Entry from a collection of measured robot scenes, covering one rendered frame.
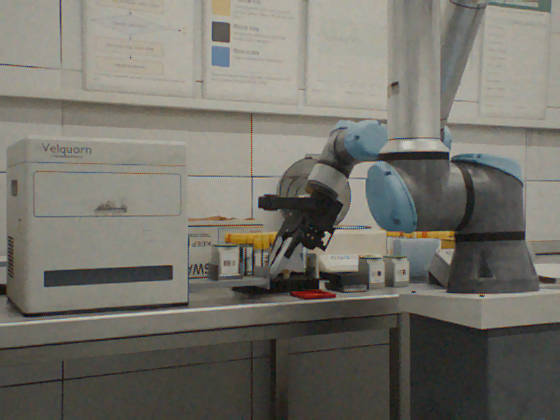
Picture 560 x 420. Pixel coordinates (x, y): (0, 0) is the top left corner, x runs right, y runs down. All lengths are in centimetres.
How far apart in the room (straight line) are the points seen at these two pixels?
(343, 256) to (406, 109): 68
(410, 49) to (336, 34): 105
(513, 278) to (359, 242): 67
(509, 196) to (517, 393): 31
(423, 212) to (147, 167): 49
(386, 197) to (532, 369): 35
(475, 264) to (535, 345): 15
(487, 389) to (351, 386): 116
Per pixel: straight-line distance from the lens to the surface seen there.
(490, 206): 124
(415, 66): 120
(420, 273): 174
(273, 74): 213
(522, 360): 122
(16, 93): 189
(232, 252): 139
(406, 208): 116
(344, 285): 153
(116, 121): 197
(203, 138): 203
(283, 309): 138
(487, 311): 115
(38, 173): 128
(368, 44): 230
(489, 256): 123
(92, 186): 129
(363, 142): 138
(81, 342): 130
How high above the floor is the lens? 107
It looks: 1 degrees down
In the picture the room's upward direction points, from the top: straight up
